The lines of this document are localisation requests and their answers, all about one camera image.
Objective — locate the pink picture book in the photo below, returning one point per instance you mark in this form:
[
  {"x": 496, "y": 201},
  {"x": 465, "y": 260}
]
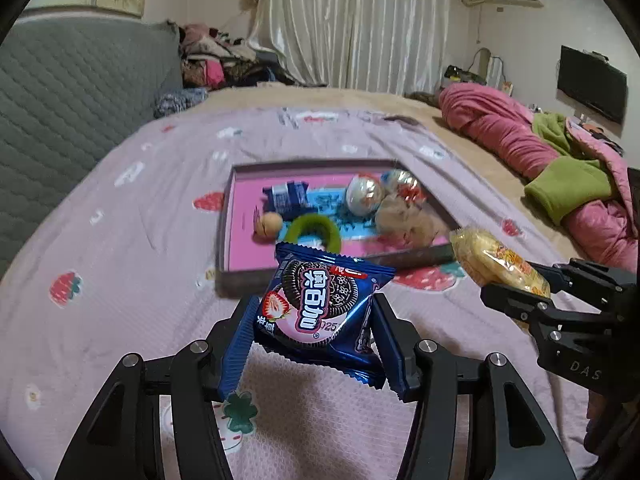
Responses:
[{"x": 245, "y": 195}]

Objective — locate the white red surprise egg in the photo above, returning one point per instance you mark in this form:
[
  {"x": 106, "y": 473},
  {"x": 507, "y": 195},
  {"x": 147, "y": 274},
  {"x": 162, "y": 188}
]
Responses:
[{"x": 365, "y": 195}]

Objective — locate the green blanket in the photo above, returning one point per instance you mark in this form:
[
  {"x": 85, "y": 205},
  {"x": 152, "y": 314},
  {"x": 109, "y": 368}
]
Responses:
[{"x": 570, "y": 185}]

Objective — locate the blue cookie packet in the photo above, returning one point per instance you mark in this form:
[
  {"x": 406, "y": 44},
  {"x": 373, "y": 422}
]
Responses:
[
  {"x": 320, "y": 300},
  {"x": 286, "y": 199}
]

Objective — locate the purple cardboard box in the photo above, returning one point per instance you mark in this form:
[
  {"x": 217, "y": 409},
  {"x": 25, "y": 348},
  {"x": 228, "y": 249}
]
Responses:
[{"x": 225, "y": 240}]

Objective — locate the grey quilted sofa cover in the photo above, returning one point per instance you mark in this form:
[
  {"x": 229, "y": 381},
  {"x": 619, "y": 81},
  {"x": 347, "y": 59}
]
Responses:
[{"x": 65, "y": 110}]

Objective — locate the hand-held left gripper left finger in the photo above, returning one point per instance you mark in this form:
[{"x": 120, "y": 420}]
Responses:
[{"x": 235, "y": 355}]

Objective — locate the pile of clothes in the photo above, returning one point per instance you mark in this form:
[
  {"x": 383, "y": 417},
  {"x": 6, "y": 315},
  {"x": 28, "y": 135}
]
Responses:
[{"x": 225, "y": 57}]

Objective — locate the black television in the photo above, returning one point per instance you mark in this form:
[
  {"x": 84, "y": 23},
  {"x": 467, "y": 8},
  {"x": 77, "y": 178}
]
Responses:
[{"x": 592, "y": 82}]

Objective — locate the black yellow bag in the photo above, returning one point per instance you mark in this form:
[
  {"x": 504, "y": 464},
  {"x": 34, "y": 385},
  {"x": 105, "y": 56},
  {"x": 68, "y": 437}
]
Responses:
[{"x": 457, "y": 74}]

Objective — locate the pink quilt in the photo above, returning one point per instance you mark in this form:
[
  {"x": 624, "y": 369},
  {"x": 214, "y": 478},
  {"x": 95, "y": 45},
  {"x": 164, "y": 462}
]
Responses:
[{"x": 490, "y": 120}]

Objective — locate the beige snack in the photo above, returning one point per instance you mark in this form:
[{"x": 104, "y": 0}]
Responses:
[{"x": 407, "y": 222}]

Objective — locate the white curtain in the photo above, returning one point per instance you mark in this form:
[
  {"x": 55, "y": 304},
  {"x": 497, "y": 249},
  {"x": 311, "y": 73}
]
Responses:
[{"x": 350, "y": 20}]

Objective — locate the small table mirror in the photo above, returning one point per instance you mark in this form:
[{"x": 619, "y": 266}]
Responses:
[{"x": 487, "y": 67}]

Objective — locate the purple printed bed sheet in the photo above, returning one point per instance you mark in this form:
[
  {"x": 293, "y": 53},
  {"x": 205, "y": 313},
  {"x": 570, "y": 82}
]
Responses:
[{"x": 125, "y": 235}]

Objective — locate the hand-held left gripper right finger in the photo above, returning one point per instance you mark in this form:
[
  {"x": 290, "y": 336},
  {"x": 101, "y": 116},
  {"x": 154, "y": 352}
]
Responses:
[{"x": 392, "y": 355}]

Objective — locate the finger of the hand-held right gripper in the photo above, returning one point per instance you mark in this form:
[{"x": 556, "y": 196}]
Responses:
[
  {"x": 560, "y": 277},
  {"x": 520, "y": 306}
]

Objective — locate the blue patterned cloth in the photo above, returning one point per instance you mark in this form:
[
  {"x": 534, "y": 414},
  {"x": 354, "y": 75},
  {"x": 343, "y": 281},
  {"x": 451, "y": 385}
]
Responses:
[{"x": 180, "y": 100}]

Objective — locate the yellow cracker packet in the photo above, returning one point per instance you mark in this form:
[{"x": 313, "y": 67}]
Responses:
[{"x": 500, "y": 260}]

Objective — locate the walnut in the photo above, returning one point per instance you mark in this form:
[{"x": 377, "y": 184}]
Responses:
[{"x": 267, "y": 225}]

